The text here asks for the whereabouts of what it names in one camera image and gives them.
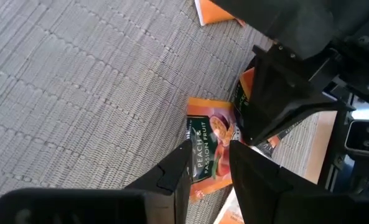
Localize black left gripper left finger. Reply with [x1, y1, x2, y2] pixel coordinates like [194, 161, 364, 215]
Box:
[0, 139, 194, 224]

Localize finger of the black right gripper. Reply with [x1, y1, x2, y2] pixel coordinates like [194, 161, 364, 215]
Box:
[241, 44, 356, 146]

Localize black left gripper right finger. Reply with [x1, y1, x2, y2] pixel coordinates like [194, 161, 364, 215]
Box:
[228, 139, 369, 224]

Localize Tazo wild sweet orange packet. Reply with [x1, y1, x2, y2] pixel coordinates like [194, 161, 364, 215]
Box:
[194, 0, 248, 28]
[213, 185, 246, 224]

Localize grey woven placemat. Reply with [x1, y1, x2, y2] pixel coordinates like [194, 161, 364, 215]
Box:
[0, 0, 320, 224]

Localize black table-level camera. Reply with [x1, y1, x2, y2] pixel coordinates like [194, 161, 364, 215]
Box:
[344, 119, 369, 158]

